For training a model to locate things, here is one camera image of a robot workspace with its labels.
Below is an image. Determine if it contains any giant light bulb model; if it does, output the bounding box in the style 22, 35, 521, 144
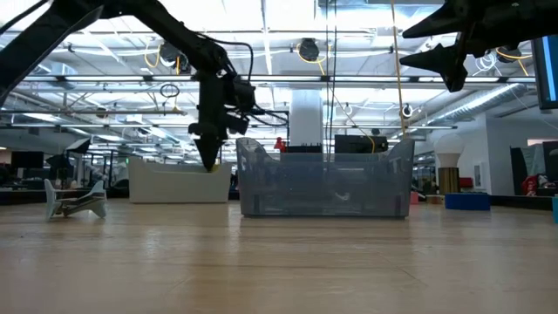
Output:
433, 133, 466, 196

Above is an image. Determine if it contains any white staple remover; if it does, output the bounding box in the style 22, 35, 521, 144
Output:
43, 177, 108, 222

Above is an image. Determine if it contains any silver ventilation duct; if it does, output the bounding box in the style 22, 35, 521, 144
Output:
429, 84, 531, 126

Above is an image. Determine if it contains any black upright panel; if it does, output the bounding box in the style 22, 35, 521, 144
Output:
509, 147, 531, 197

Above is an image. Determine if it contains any grey translucent plastic bin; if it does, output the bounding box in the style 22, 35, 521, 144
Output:
235, 137, 416, 219

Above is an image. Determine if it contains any black lamp shade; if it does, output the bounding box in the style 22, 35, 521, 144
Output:
45, 154, 74, 181

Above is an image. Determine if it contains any black softbox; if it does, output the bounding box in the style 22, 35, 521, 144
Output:
65, 138, 92, 155

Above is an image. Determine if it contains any white plastic bin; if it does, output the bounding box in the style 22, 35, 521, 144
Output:
128, 156, 233, 205

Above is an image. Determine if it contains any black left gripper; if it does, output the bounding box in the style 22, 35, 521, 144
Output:
188, 72, 250, 172

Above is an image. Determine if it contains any black hanging cable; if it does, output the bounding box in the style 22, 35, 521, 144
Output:
324, 0, 330, 162
331, 0, 338, 162

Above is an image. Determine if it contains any black ceiling cable reel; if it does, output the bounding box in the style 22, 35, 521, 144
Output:
158, 42, 193, 75
297, 38, 322, 63
496, 45, 523, 65

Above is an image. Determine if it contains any blue box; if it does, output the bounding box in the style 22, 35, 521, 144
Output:
444, 192, 492, 213

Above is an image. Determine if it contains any black background monitor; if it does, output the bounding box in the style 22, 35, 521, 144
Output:
10, 151, 45, 170

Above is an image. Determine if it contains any teal cloth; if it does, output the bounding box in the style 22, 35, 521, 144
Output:
522, 144, 546, 178

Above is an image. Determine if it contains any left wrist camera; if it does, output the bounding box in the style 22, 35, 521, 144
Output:
233, 80, 258, 115

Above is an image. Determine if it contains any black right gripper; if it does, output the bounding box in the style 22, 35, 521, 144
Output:
399, 0, 558, 92

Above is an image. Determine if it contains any yellow hanging cord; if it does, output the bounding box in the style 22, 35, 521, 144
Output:
389, 0, 410, 140

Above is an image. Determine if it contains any white building column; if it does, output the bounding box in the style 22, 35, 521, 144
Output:
289, 89, 324, 147

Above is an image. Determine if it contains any black computer monitor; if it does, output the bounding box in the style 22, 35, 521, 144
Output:
531, 37, 558, 111

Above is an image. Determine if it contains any long ceiling light bar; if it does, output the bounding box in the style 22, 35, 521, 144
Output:
21, 74, 536, 85

